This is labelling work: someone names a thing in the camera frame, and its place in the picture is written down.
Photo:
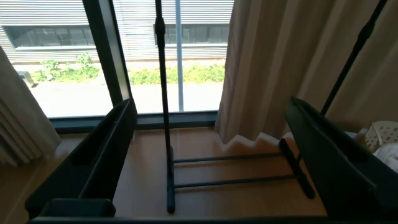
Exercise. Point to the black clothes rack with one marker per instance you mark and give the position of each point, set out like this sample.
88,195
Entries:
164,93

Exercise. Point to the white laundry basket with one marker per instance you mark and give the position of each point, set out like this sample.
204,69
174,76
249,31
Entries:
384,133

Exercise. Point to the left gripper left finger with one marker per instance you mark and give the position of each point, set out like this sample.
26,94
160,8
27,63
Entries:
102,174

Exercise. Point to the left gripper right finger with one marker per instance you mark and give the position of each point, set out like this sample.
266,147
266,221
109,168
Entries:
339,180

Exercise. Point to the white printed T-shirt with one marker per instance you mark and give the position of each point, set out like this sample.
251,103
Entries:
390,157

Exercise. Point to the beige curtain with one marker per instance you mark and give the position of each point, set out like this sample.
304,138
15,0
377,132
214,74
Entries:
280,62

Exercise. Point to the white curtain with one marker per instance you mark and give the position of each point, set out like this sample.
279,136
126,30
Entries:
18,124

